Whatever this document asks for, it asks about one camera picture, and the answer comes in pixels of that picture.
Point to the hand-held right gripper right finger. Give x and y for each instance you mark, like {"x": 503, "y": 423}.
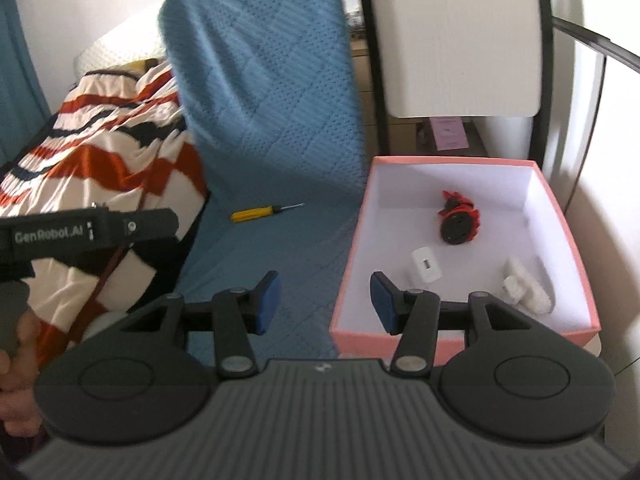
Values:
{"x": 382, "y": 305}

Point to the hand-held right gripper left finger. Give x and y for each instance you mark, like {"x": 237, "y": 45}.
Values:
{"x": 267, "y": 305}

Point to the white charger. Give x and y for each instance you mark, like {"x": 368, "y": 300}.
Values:
{"x": 426, "y": 265}

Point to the yellow screwdriver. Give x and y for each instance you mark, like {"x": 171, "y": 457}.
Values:
{"x": 250, "y": 214}

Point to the red and black toy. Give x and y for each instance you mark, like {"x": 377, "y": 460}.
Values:
{"x": 457, "y": 220}

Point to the white plastic fitting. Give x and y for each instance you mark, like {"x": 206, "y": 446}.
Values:
{"x": 525, "y": 285}

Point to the pink cardboard box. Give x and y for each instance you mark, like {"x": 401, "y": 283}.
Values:
{"x": 450, "y": 175}

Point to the person's left hand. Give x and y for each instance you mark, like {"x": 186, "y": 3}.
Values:
{"x": 17, "y": 385}

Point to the red black white striped blanket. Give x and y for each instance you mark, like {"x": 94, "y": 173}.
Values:
{"x": 100, "y": 160}

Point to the pink paper label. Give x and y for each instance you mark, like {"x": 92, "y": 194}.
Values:
{"x": 449, "y": 134}

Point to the white pillow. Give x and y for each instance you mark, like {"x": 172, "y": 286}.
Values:
{"x": 115, "y": 50}

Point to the blue textured mat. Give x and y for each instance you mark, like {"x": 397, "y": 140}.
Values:
{"x": 265, "y": 110}

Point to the black frame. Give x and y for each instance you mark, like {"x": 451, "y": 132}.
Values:
{"x": 373, "y": 60}

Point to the curved metal rail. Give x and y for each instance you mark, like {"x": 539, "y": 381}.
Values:
{"x": 600, "y": 40}

